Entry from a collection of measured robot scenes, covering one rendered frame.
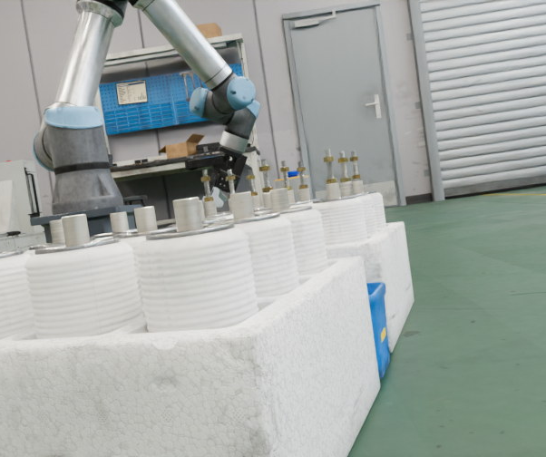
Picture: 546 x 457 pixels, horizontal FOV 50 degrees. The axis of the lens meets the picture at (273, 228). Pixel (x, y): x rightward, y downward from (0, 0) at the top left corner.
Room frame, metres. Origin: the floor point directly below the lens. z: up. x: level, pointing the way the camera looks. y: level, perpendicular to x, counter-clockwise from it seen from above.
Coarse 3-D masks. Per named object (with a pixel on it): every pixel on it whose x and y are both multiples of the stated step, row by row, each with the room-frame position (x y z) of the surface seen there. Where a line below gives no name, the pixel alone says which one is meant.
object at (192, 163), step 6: (216, 156) 1.67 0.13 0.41; (222, 156) 1.66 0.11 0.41; (186, 162) 1.66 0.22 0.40; (192, 162) 1.66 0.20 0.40; (198, 162) 1.66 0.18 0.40; (204, 162) 1.66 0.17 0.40; (210, 162) 1.66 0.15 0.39; (216, 162) 1.66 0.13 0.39; (222, 162) 1.66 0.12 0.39; (186, 168) 1.67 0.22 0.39; (192, 168) 1.66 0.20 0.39
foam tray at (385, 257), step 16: (400, 224) 1.22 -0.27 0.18; (368, 240) 0.95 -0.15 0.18; (384, 240) 0.98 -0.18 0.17; (400, 240) 1.18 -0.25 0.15; (336, 256) 0.93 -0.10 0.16; (352, 256) 0.93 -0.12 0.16; (368, 256) 0.92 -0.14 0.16; (384, 256) 0.96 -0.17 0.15; (400, 256) 1.15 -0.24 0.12; (368, 272) 0.92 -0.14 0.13; (384, 272) 0.93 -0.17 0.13; (400, 272) 1.12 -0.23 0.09; (400, 288) 1.09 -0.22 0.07; (400, 304) 1.06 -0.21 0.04; (400, 320) 1.04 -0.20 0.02
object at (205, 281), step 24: (168, 240) 0.46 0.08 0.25; (192, 240) 0.45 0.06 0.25; (216, 240) 0.46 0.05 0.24; (240, 240) 0.48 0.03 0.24; (144, 264) 0.47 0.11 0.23; (168, 264) 0.45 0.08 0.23; (192, 264) 0.45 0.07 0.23; (216, 264) 0.46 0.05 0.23; (240, 264) 0.47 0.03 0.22; (144, 288) 0.47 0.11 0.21; (168, 288) 0.45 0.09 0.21; (192, 288) 0.45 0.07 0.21; (216, 288) 0.45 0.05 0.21; (240, 288) 0.47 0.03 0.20; (168, 312) 0.45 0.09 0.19; (192, 312) 0.45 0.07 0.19; (216, 312) 0.45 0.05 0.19; (240, 312) 0.46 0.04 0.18
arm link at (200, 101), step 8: (200, 88) 1.58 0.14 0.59; (192, 96) 1.60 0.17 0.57; (200, 96) 1.56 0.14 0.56; (208, 96) 1.56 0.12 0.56; (192, 104) 1.59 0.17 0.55; (200, 104) 1.56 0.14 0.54; (208, 104) 1.56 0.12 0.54; (192, 112) 1.59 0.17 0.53; (200, 112) 1.58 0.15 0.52; (208, 112) 1.58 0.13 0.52; (216, 112) 1.55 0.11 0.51; (232, 112) 1.61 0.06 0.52; (216, 120) 1.61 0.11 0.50; (224, 120) 1.61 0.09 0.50
